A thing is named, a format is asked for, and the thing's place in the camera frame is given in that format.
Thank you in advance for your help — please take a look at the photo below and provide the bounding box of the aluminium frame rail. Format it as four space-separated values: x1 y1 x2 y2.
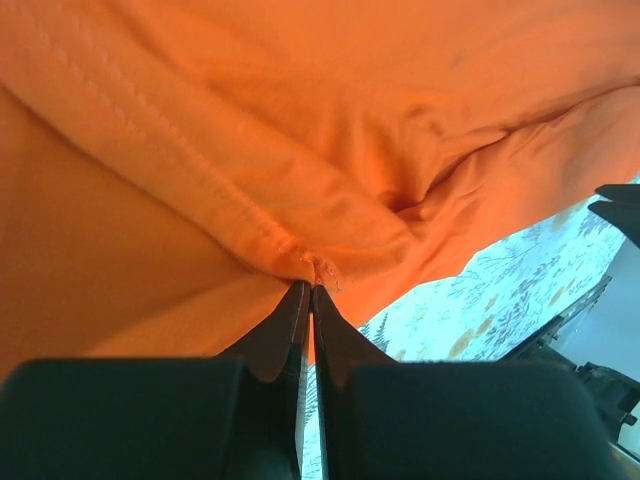
501 276 639 479

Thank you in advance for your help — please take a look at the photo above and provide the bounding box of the floral patterned table mat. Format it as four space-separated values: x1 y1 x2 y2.
299 174 640 480

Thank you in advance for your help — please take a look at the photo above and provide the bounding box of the orange t shirt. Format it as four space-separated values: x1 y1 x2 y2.
1 1 639 373

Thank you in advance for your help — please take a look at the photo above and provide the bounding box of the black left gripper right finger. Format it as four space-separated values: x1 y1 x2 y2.
311 286 620 479

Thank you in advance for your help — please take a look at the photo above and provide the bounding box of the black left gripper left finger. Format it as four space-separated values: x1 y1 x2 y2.
1 281 310 479

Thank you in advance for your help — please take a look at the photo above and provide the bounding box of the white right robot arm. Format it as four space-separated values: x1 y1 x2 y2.
588 184 640 247

